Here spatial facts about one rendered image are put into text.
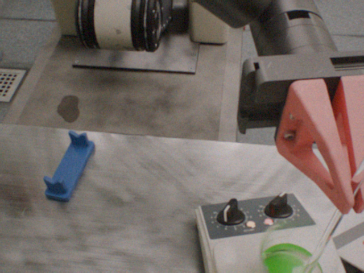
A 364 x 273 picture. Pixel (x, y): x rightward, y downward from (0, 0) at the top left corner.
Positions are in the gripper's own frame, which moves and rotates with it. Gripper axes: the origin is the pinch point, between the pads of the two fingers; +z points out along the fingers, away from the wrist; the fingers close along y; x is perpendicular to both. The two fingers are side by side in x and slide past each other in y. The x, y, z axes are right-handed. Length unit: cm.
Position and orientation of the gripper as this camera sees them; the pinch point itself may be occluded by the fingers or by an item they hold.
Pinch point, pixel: (350, 196)
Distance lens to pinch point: 25.8
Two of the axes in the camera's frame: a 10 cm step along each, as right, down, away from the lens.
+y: 10.0, -0.7, 0.2
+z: 0.7, 7.7, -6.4
